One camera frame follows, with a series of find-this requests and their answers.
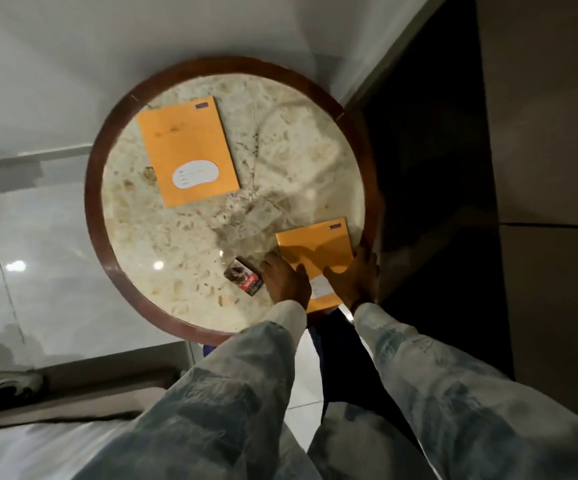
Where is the person's right hand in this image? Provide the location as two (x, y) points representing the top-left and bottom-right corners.
(322, 245), (381, 311)

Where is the person's left hand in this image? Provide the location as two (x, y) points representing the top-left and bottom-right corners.
(260, 252), (313, 310)

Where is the orange notebook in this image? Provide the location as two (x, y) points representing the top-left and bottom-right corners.
(275, 218), (356, 314)
(136, 96), (241, 209)

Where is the person's left forearm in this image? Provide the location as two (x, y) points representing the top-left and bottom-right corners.
(75, 299), (323, 480)

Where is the person's right forearm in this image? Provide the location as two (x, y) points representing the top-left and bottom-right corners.
(353, 302), (578, 480)

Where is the small dark printed box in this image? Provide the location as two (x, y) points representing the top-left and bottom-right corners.
(223, 257), (264, 297)

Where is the person's dark trouser leg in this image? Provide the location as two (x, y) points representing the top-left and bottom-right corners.
(308, 309), (422, 448)

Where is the round marble table wooden rim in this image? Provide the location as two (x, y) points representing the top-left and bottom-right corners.
(84, 56), (386, 347)

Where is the patterned cushion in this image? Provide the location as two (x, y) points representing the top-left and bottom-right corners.
(0, 371), (45, 416)

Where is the white bed sheet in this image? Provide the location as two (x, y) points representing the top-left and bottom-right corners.
(0, 419), (137, 480)

